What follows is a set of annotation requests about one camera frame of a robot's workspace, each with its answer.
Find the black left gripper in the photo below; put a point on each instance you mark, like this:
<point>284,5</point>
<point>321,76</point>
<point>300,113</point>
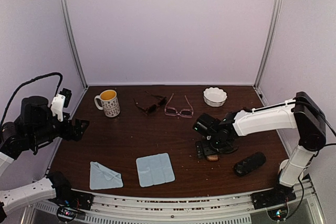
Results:
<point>77,133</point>

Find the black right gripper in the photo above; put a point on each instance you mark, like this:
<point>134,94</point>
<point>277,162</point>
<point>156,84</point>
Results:
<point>207,150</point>

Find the brown plaid glasses case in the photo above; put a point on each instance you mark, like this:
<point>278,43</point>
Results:
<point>212,158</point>

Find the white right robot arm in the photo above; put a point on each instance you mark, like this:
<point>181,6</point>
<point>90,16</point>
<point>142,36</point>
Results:
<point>300,113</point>

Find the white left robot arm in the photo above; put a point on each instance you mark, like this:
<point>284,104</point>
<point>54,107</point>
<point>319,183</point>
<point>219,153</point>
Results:
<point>35,128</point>

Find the dark tortoiseshell sunglasses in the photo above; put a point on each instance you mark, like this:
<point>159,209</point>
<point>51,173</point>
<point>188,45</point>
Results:
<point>161,102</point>

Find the white floral mug yellow inside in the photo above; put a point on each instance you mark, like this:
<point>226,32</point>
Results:
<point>107,101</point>

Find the white fluted ceramic bowl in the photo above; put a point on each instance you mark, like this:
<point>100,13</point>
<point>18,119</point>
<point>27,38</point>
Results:
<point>214,96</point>

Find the flat light blue cloth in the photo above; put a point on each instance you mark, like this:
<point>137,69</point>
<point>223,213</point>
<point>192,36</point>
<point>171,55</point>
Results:
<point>155,170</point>

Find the black quilted glasses case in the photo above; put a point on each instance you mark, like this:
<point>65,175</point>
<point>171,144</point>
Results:
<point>249,164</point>

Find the folded light blue cloth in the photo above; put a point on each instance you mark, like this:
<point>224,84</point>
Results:
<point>102,177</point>

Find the white paper cup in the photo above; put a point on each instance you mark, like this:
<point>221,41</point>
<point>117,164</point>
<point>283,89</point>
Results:
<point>282,166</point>

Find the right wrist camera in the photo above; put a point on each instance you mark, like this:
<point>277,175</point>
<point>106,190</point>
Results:
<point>206,125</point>

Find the pink frame sunglasses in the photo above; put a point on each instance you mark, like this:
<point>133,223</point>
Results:
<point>186,112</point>

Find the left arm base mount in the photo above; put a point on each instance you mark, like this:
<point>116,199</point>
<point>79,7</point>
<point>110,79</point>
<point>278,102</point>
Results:
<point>74,207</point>

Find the front aluminium rail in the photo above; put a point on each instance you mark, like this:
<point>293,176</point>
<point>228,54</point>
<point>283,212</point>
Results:
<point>234,208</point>

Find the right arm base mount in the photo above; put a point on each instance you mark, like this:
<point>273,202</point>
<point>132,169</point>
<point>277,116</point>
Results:
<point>275,202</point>

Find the right aluminium frame post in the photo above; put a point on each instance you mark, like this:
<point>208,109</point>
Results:
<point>269,40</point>

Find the aluminium frame post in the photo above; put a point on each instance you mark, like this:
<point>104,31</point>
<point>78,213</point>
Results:
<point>72,43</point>
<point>269,40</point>

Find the left aluminium frame post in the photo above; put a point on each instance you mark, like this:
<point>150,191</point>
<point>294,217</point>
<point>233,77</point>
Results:
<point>72,43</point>

